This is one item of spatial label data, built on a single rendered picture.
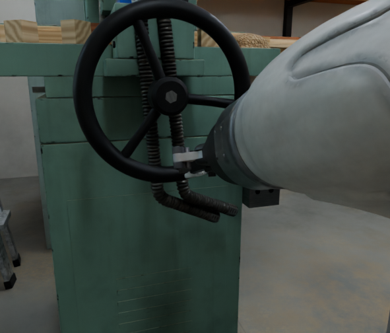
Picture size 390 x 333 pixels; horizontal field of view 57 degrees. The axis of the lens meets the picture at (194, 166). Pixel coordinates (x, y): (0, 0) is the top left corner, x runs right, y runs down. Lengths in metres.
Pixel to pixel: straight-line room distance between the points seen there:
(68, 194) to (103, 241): 0.13
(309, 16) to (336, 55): 3.72
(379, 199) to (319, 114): 0.07
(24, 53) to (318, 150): 0.64
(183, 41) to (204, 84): 0.14
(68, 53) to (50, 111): 0.12
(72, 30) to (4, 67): 0.14
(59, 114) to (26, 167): 2.59
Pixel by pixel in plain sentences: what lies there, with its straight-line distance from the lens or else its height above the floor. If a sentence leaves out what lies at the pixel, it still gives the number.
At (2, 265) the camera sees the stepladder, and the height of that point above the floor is 0.11.
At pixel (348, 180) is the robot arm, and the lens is 0.20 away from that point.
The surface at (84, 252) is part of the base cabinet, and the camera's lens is 0.83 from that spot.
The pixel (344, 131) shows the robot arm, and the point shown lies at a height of 0.82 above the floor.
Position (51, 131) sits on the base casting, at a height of 0.74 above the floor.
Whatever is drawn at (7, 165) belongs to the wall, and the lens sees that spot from 3.35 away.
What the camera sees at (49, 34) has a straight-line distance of 0.91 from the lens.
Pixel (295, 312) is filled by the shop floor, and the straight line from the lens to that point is 1.46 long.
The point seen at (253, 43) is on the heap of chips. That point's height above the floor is 0.91.
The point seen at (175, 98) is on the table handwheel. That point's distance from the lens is 0.56.
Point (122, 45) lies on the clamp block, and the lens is 0.66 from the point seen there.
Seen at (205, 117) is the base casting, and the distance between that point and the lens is 0.79.
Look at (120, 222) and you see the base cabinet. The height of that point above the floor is 0.53.
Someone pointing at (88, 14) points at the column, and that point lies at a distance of 1.10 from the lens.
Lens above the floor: 0.84
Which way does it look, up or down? 14 degrees down
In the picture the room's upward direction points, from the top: straight up
